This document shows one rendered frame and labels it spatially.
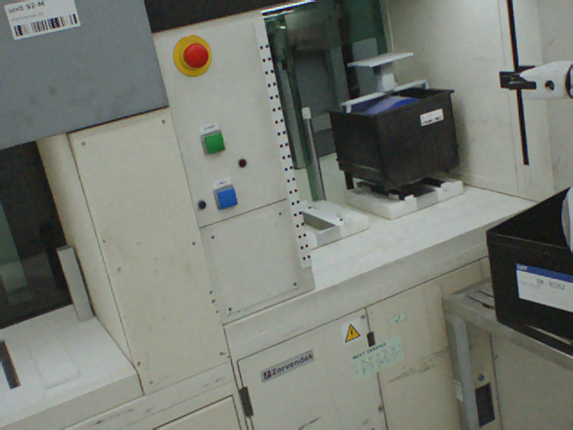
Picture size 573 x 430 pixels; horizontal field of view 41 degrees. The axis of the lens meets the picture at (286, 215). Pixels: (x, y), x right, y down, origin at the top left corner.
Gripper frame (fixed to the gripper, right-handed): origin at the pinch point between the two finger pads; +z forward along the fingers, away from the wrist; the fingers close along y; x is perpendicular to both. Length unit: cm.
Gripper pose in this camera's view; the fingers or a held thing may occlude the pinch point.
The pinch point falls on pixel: (517, 76)
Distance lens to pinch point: 149.7
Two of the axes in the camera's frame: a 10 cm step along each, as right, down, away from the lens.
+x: -1.9, -9.3, -3.0
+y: 8.7, -3.1, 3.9
